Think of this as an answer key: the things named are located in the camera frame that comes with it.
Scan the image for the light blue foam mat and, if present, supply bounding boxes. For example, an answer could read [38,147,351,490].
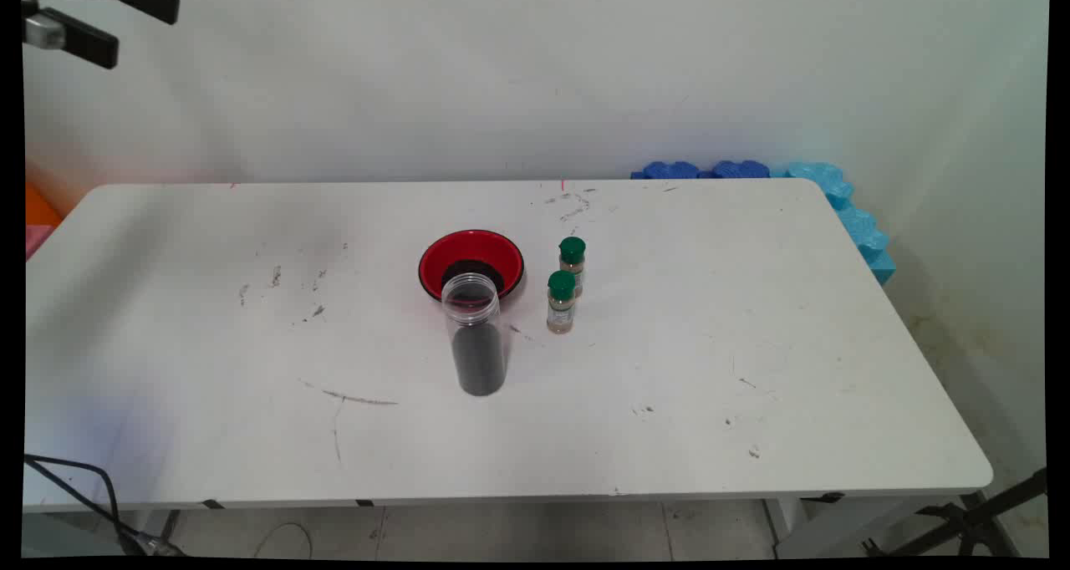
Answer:
[773,162,897,285]

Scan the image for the black beads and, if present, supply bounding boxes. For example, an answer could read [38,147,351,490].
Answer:
[451,323,507,397]

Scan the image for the thin floor cable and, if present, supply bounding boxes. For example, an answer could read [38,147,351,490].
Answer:
[253,522,313,558]

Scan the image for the black bead pile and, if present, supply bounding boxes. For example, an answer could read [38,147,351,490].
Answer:
[441,258,507,297]

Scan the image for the red bowl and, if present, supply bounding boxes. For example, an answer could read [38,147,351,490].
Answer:
[418,230,526,303]

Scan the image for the black hanging cable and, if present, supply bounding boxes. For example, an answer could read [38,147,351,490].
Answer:
[25,453,189,557]

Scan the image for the green-capped spice bottle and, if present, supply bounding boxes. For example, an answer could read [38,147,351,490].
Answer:
[558,237,586,297]
[547,270,578,335]

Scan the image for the black tripod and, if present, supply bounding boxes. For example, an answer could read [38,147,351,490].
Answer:
[865,467,1047,558]

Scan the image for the orange object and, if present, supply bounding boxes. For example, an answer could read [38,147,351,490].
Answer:
[25,181,64,228]

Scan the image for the dark blue foam mat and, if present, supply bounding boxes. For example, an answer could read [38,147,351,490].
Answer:
[711,160,772,180]
[631,160,703,180]

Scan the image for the white table leg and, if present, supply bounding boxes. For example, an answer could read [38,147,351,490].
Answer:
[25,510,181,557]

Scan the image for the clear plastic jar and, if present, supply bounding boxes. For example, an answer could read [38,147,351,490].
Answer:
[441,273,508,397]

